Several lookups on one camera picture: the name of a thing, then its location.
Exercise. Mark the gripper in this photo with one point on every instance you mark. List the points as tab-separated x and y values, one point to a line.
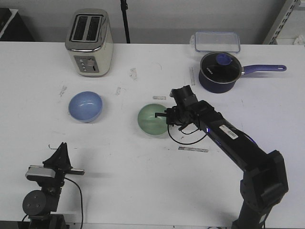
56	184
180	116

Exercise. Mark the green bowl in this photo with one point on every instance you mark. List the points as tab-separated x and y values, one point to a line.
150	124

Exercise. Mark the blue bowl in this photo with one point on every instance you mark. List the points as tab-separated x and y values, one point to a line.
85	106

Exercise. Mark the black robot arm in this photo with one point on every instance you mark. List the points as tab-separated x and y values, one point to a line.
264	180
40	206

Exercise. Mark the dark blue saucepan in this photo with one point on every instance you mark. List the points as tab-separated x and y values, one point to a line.
219	88

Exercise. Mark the glass pot lid blue knob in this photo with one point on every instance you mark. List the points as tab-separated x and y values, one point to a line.
220	67

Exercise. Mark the clear plastic food container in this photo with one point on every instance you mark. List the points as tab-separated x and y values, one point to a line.
215	41

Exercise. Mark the cream and silver toaster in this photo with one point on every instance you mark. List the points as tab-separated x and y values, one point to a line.
89	42

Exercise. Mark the black tripod pole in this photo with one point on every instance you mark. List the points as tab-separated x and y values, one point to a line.
124	8

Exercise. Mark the white metal shelf rack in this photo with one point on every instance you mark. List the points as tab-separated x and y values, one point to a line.
289	26

